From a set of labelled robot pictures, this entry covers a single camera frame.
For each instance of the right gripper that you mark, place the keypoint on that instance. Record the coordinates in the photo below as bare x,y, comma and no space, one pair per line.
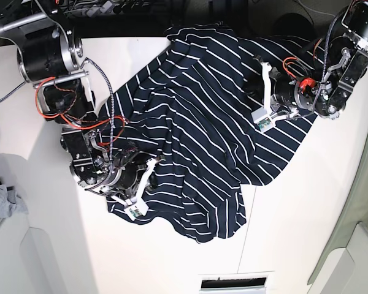
125,178

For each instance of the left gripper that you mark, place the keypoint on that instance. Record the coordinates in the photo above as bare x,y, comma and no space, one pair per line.
288,96

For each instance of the navy white striped t-shirt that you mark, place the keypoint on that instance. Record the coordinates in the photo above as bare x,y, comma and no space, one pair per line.
189,106

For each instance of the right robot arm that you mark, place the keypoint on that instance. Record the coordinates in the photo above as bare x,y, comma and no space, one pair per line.
50,57

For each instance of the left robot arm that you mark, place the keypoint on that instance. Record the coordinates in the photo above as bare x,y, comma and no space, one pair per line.
340,59

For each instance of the black office chair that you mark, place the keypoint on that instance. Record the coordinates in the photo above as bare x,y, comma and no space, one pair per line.
294,24

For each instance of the grey cloth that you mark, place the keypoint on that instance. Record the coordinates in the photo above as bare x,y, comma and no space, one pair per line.
11,202

